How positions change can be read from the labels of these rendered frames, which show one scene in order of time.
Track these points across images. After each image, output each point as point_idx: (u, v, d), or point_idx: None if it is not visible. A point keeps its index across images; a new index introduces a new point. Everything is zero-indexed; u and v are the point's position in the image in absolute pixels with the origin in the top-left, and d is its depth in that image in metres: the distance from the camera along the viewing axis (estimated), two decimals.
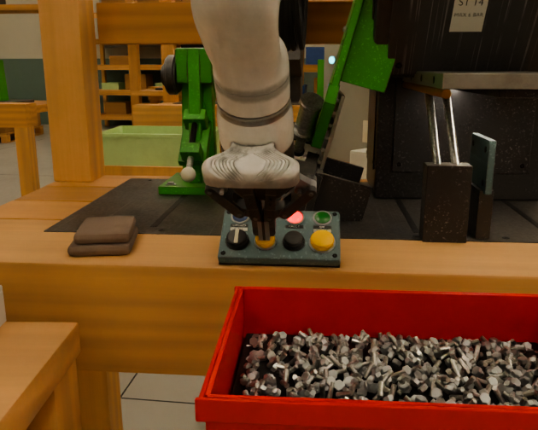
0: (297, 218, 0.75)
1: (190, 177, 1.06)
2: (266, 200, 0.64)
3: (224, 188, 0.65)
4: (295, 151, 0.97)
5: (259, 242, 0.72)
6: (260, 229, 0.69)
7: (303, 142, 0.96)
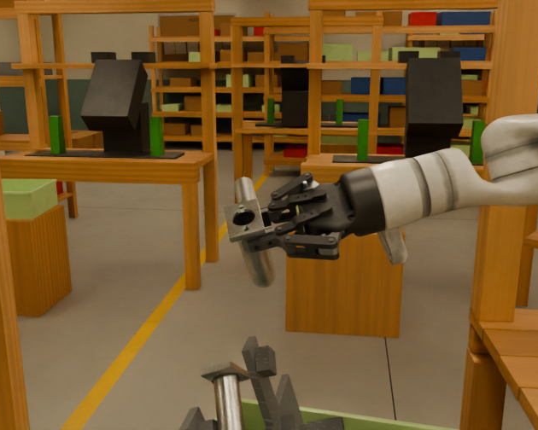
0: None
1: None
2: None
3: None
4: None
5: None
6: (264, 246, 0.67)
7: None
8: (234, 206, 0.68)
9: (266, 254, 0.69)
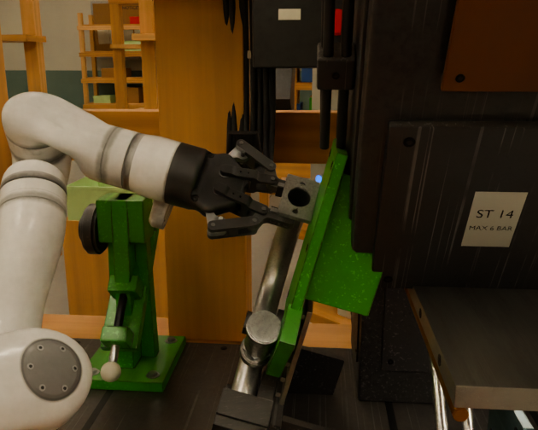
0: None
1: (111, 379, 0.80)
2: None
3: (240, 160, 0.73)
4: None
5: None
6: None
7: None
8: (301, 216, 0.66)
9: None
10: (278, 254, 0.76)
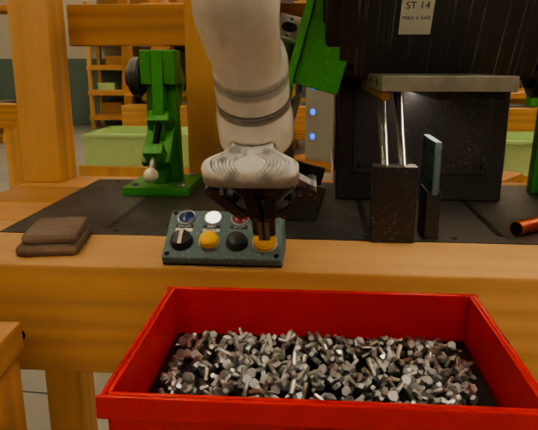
0: (242, 219, 0.75)
1: (151, 178, 1.07)
2: (266, 200, 0.64)
3: (224, 188, 0.65)
4: None
5: (201, 243, 0.73)
6: (260, 229, 0.69)
7: None
8: (290, 37, 0.94)
9: None
10: None
